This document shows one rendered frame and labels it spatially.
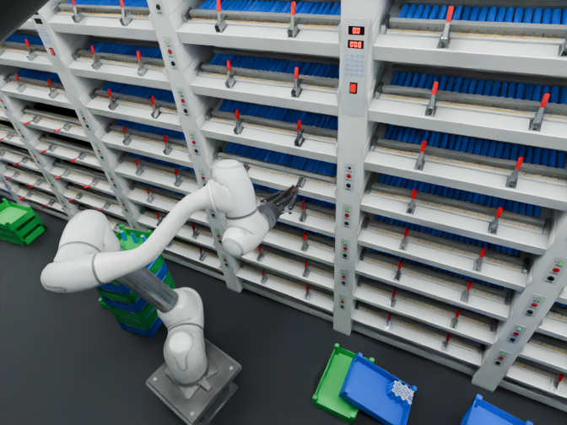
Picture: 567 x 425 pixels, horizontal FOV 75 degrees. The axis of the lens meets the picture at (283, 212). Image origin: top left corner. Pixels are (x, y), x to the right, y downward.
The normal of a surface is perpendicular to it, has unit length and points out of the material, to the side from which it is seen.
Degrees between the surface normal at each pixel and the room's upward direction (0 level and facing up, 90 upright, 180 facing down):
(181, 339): 10
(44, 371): 0
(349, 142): 90
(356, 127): 90
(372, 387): 20
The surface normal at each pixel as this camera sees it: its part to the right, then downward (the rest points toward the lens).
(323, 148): -0.22, -0.52
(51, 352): -0.07, -0.75
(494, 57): -0.40, 0.82
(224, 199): -0.02, 0.41
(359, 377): 0.23, -0.63
